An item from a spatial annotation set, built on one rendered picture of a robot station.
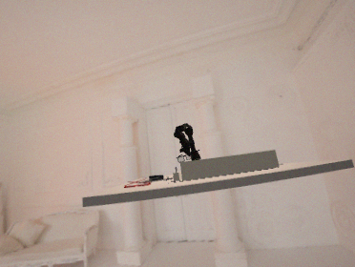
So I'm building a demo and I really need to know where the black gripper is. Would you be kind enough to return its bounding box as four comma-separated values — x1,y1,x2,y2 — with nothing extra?
179,138,193,156

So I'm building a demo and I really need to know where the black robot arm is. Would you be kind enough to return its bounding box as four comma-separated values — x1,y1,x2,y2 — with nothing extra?
174,123,201,161

